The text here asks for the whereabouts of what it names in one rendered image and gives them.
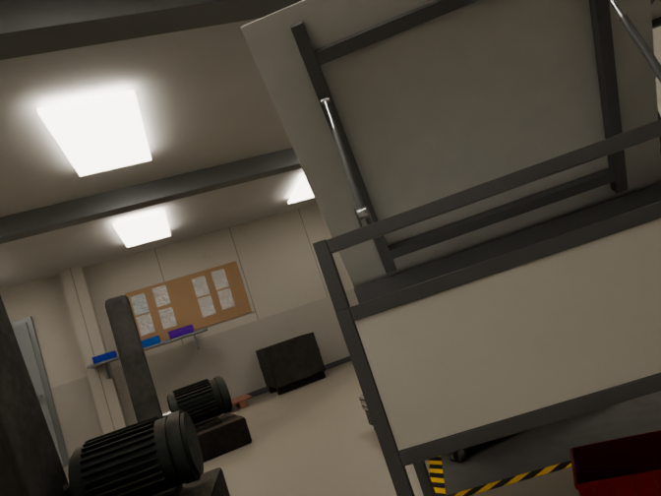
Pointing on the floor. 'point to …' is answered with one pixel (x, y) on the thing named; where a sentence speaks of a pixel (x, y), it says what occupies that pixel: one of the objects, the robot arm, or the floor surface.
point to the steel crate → (291, 363)
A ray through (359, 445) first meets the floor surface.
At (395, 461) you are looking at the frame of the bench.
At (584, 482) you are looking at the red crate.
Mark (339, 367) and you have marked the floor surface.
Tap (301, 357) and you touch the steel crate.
